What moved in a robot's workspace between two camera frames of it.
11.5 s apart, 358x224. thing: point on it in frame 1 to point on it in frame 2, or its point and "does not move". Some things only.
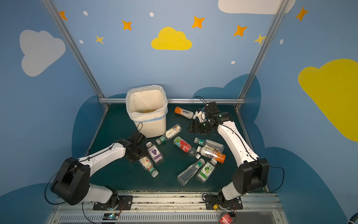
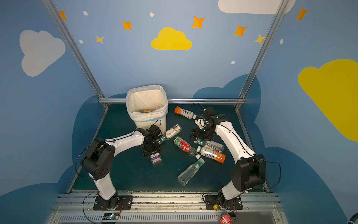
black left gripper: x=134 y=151 to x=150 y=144
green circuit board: x=110 y=216 does not move
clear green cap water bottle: x=203 y=142 does not move
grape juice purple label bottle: x=154 y=152 does not move
